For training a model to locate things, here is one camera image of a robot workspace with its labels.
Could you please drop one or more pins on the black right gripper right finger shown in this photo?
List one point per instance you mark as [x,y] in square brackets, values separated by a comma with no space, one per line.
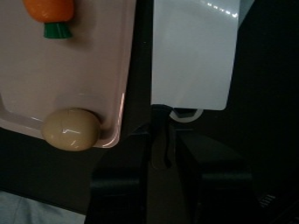
[218,180]

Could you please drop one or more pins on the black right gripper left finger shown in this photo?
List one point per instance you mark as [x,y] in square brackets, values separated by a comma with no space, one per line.
[116,186]

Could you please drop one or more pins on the beige toy ball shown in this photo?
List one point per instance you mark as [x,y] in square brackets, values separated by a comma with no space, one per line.
[71,129]

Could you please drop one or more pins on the pink plastic cutting board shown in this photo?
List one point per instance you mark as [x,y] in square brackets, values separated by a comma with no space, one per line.
[69,75]

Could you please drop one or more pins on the orange toy carrot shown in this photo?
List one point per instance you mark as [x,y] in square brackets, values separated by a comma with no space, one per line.
[52,17]

